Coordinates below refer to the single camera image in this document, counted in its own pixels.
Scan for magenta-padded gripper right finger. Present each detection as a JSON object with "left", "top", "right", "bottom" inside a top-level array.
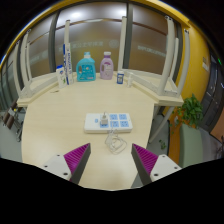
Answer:
[{"left": 131, "top": 143, "right": 183, "bottom": 186}]

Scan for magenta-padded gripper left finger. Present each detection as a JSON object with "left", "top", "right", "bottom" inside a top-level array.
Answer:
[{"left": 42, "top": 143, "right": 92, "bottom": 185}]

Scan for white charger block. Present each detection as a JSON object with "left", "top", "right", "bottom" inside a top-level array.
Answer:
[{"left": 99, "top": 111, "right": 110, "bottom": 127}]

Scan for white metal desk legs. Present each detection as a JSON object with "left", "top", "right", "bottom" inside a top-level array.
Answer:
[{"left": 148, "top": 105, "right": 176, "bottom": 144}]

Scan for potted green plant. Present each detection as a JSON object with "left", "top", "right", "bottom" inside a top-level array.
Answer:
[{"left": 173, "top": 93, "right": 204, "bottom": 168}]

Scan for group of chairs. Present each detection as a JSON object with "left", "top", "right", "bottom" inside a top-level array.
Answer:
[{"left": 1, "top": 99, "right": 24, "bottom": 141}]

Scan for small slim white bottle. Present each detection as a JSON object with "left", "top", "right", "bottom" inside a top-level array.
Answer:
[{"left": 126, "top": 72, "right": 134, "bottom": 88}]

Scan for white bottle with blue cap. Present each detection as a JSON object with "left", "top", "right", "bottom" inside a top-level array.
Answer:
[{"left": 55, "top": 64, "right": 68, "bottom": 89}]

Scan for small blue-labelled jar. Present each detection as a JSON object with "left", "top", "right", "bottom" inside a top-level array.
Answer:
[{"left": 116, "top": 70, "right": 125, "bottom": 85}]

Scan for blue detergent bottle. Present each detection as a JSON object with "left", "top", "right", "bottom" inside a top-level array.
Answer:
[{"left": 75, "top": 51, "right": 97, "bottom": 83}]

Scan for purple detergent bottle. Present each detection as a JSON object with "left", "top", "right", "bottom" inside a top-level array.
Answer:
[{"left": 99, "top": 51, "right": 115, "bottom": 81}]

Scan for tall white toothpaste box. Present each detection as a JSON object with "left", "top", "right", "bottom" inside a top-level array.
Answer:
[{"left": 62, "top": 43, "right": 75, "bottom": 86}]

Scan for upturned white-legged table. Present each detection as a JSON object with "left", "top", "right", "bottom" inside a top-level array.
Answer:
[
  {"left": 113, "top": 15, "right": 191, "bottom": 108},
  {"left": 13, "top": 19, "right": 73, "bottom": 108}
]

